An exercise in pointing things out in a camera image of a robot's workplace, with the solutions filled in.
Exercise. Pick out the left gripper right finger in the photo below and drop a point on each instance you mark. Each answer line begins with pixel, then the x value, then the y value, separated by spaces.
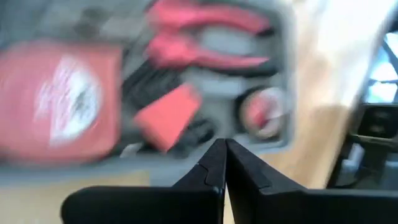
pixel 311 205

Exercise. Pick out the black metal table frame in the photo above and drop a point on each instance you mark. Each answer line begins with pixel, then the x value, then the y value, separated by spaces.
pixel 373 130

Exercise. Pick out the black tape roll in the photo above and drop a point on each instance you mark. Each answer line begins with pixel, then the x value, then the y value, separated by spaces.
pixel 264 115

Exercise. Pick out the red tool with white label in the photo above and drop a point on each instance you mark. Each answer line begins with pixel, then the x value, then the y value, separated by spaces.
pixel 25 102

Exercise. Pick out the red and black utility knife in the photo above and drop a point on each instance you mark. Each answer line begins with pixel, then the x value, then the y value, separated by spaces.
pixel 168 118

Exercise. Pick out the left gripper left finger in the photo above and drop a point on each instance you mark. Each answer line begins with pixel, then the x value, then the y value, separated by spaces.
pixel 140 205

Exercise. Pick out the grey plastic tool case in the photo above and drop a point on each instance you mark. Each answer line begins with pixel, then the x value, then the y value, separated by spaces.
pixel 217 84

